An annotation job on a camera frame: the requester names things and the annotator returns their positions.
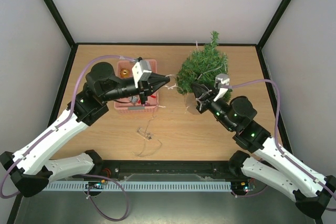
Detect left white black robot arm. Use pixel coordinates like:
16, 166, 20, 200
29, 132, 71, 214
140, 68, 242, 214
1, 58, 170, 197

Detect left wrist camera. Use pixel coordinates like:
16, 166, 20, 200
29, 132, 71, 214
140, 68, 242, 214
132, 58, 152, 88

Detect small green christmas tree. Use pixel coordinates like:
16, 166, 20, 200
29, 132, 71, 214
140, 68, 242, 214
175, 31, 228, 95

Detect clear led string lights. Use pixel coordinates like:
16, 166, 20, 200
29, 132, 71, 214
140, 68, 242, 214
132, 40, 229, 158

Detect gold bauble ornament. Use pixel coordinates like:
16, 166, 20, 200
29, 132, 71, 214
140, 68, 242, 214
120, 68, 130, 78

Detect pink plastic basket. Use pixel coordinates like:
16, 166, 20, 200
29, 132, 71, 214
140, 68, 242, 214
114, 60, 159, 113

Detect light blue cable duct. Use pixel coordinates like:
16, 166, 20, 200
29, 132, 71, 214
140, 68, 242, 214
44, 181, 232, 192

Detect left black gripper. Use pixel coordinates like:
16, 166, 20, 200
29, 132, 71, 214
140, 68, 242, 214
102, 73, 170, 105

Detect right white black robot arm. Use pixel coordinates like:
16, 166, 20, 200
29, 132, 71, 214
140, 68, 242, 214
191, 80, 335, 220

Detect black frame rail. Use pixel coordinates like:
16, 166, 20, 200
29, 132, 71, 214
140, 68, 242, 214
49, 159, 289, 182

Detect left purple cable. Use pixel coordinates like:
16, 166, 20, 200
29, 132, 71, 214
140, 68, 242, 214
0, 55, 139, 199

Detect purple cable loop front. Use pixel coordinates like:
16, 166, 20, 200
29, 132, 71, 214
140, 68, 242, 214
85, 173, 129, 221

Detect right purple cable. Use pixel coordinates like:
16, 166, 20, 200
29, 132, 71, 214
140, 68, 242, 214
228, 79, 336, 212

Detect silver gift box ornament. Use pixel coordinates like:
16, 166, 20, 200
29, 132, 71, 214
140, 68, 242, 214
131, 97, 139, 103

